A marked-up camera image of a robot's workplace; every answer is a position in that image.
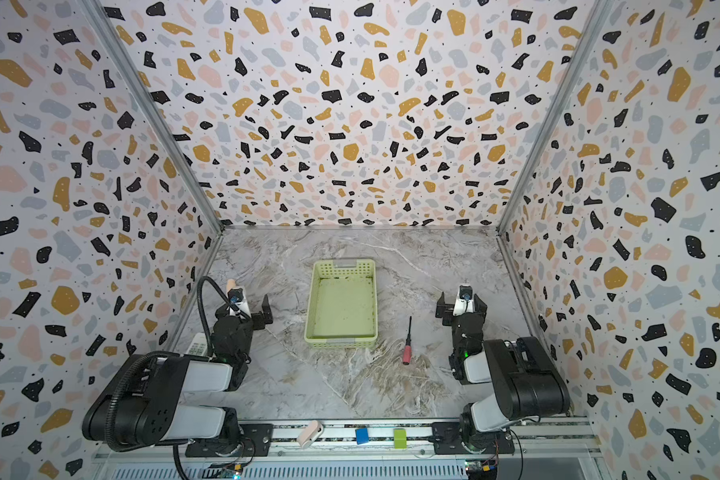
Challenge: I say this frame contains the red handled screwdriver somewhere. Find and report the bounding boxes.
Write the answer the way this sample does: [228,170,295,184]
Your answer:
[402,317,412,365]

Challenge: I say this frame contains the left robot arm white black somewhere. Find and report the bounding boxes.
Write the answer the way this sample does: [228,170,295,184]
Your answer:
[81,289,273,456]

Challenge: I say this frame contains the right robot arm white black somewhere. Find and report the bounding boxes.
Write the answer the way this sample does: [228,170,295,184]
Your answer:
[433,285,571,453]

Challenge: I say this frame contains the light green plastic bin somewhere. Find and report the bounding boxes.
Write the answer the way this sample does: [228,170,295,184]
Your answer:
[304,258,378,348]

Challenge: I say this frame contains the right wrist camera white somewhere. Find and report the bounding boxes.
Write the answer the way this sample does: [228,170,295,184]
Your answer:
[453,285,475,316]

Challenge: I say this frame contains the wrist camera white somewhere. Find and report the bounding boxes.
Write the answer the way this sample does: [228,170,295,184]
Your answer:
[453,285,475,316]
[227,286,251,319]

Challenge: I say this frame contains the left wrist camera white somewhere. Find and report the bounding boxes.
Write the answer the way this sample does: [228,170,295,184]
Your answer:
[227,286,251,319]

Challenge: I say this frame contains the black corrugated cable conduit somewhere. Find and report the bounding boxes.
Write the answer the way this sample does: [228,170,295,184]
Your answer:
[104,275,241,453]

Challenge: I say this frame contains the pink block on rail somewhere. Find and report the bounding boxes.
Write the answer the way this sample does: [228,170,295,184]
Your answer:
[297,420,324,449]

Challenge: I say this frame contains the green block on rail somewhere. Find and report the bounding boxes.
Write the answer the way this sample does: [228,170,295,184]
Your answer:
[393,428,407,450]

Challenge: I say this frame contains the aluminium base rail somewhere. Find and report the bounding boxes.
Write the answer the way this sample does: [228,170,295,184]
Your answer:
[90,416,610,479]

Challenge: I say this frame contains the blue block on rail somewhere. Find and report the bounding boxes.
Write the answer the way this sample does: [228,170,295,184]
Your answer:
[355,427,369,445]

